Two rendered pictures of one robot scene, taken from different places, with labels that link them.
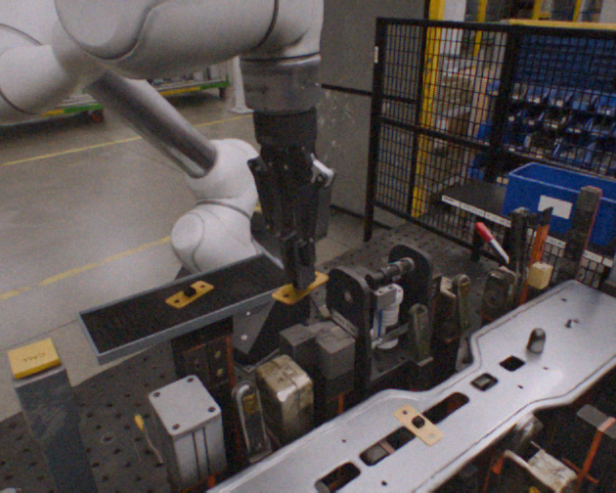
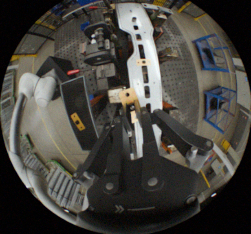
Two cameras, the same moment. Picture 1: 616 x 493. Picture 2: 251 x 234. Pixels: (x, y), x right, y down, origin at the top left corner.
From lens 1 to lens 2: 64 cm
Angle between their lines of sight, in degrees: 72
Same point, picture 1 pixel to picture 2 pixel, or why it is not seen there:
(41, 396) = not seen: hidden behind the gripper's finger
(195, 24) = not seen: outside the picture
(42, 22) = (24, 179)
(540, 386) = (147, 29)
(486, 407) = (147, 43)
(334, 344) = (111, 71)
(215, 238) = (44, 93)
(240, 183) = (29, 82)
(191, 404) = not seen: hidden behind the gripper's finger
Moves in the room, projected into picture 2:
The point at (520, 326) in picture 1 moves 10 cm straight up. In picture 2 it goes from (124, 17) to (124, 9)
